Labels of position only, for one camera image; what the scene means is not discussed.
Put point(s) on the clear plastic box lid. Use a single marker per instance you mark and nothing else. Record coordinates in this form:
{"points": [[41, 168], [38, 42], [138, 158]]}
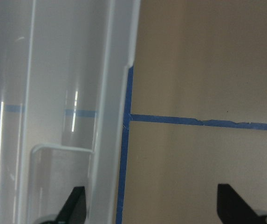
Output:
{"points": [[64, 68]]}

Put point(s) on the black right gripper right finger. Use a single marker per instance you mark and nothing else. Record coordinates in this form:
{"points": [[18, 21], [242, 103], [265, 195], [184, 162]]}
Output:
{"points": [[232, 209]]}

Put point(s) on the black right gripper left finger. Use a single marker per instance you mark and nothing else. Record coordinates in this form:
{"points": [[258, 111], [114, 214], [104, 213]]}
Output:
{"points": [[74, 210]]}

